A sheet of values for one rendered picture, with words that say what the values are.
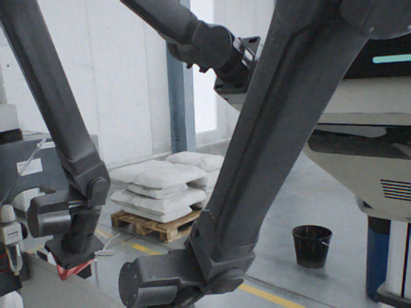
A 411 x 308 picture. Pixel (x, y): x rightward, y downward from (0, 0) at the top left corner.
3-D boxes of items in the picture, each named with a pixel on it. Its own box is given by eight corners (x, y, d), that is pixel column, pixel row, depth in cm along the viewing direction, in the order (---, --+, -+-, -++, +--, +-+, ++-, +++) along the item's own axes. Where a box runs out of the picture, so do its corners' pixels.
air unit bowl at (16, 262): (26, 269, 87) (21, 243, 85) (12, 274, 85) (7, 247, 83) (19, 265, 89) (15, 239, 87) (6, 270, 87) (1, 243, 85)
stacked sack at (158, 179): (210, 178, 398) (209, 163, 394) (161, 193, 352) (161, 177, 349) (179, 173, 427) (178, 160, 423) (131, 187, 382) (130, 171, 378)
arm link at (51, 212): (110, 178, 71) (88, 161, 77) (46, 184, 63) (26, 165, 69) (103, 237, 75) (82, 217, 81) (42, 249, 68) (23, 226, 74)
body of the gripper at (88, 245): (42, 248, 79) (48, 221, 75) (84, 232, 87) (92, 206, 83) (61, 270, 76) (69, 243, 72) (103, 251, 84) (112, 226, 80)
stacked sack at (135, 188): (191, 193, 392) (190, 179, 388) (157, 203, 366) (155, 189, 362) (151, 182, 442) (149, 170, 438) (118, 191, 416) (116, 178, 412)
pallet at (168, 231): (241, 208, 452) (240, 196, 448) (168, 243, 368) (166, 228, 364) (185, 198, 506) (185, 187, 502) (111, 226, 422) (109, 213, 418)
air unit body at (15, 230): (33, 272, 88) (22, 204, 84) (12, 280, 85) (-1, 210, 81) (23, 266, 91) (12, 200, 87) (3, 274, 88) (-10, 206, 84)
